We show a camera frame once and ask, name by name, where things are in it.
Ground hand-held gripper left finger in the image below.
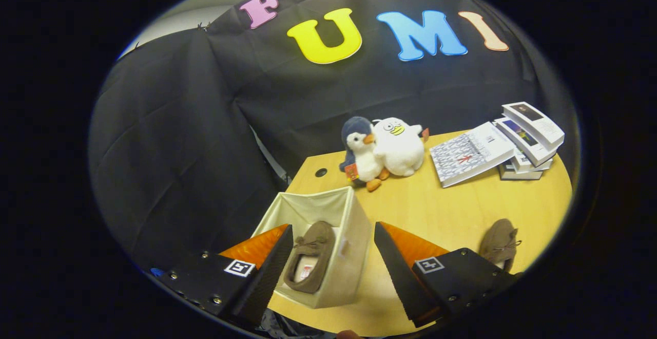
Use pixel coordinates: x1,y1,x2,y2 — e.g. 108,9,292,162
157,223,295,328

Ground white duck plush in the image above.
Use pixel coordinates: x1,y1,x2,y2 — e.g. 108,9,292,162
371,117,430,177

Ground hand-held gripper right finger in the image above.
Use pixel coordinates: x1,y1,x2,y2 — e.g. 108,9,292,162
373,221,520,329

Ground white book dark cover photo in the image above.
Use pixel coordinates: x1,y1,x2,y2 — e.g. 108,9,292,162
501,102,565,150

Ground white book patterned cover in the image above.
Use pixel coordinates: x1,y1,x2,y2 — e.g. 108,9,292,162
429,122,515,189

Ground grey paperback book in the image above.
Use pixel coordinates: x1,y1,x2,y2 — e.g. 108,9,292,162
499,162,544,181

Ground beige fabric storage box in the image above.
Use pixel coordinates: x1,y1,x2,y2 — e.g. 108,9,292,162
252,186,373,310

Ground brown fuzzy slipper shoe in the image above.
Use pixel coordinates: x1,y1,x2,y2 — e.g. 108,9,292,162
284,221,337,294
479,218,523,273

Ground white paperback book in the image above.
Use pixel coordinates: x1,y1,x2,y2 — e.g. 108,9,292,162
511,149,554,172

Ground blue white penguin plush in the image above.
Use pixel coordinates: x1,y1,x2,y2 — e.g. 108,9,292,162
339,117,391,192

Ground white book blue cover photo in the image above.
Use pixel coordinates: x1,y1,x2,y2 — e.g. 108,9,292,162
494,117,557,167

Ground person's dark clothing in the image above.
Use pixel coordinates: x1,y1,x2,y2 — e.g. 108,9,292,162
257,308,334,338

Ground black backdrop cloth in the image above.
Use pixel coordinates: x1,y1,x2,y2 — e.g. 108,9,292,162
88,0,581,273

